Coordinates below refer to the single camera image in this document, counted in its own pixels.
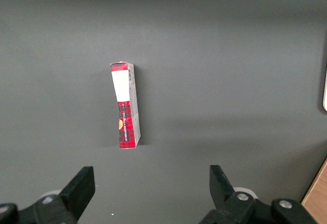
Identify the red plaid shortbread box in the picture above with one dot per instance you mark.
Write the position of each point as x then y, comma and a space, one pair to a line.
126, 106

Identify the light wooden board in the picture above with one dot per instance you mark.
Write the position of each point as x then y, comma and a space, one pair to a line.
316, 196

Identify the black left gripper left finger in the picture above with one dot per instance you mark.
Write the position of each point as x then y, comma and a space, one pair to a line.
74, 196

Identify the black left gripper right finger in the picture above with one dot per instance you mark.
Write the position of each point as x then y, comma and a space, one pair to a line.
230, 201

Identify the white tray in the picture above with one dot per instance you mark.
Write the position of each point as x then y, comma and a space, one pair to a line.
325, 91

